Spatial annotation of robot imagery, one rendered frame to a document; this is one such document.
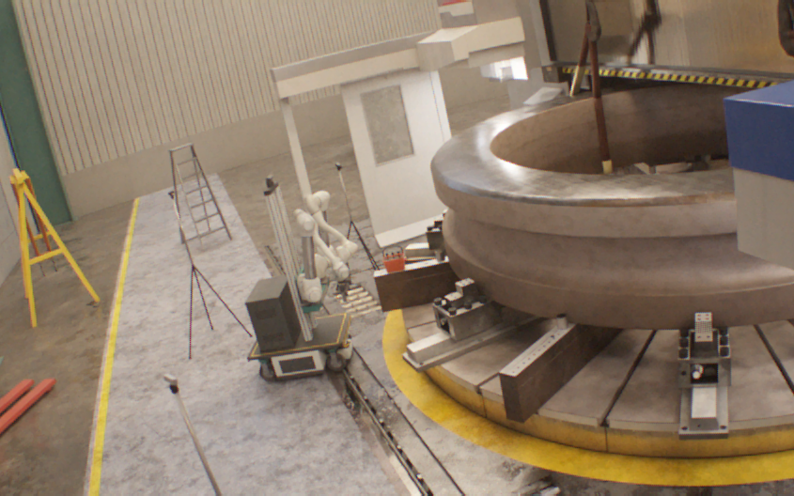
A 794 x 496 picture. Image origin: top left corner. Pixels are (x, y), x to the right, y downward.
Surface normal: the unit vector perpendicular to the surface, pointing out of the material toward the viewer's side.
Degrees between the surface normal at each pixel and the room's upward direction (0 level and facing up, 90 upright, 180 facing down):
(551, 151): 90
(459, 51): 90
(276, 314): 90
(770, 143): 90
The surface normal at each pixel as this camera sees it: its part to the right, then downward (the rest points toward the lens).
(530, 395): 0.72, 0.09
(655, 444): -0.44, 0.38
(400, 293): 0.04, 0.33
